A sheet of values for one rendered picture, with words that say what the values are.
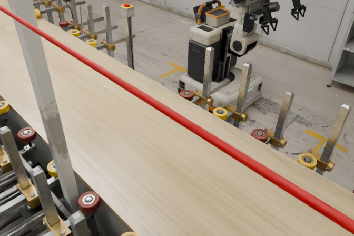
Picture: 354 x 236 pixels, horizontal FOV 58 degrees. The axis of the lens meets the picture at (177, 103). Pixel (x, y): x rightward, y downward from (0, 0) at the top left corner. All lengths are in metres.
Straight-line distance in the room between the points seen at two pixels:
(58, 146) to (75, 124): 0.47
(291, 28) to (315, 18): 0.34
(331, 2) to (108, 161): 3.44
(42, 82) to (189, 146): 0.74
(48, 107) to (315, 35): 3.76
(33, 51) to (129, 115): 0.80
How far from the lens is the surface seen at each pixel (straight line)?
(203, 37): 2.93
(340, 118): 1.54
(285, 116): 1.65
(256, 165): 0.25
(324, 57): 4.48
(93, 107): 1.79
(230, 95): 3.03
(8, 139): 1.34
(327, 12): 4.32
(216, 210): 1.28
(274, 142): 1.76
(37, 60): 1.05
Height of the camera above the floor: 1.92
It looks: 35 degrees down
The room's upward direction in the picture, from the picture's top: 1 degrees clockwise
